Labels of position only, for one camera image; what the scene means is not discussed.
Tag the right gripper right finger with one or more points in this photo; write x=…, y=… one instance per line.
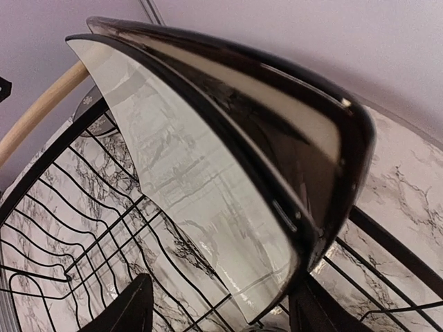
x=312, y=308

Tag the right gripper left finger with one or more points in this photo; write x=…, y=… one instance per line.
x=132, y=310

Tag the grey reindeer round plate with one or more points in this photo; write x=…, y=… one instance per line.
x=105, y=125

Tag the white square plate black rim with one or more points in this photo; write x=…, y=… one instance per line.
x=205, y=173

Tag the black wire dish rack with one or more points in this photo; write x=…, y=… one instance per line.
x=77, y=230

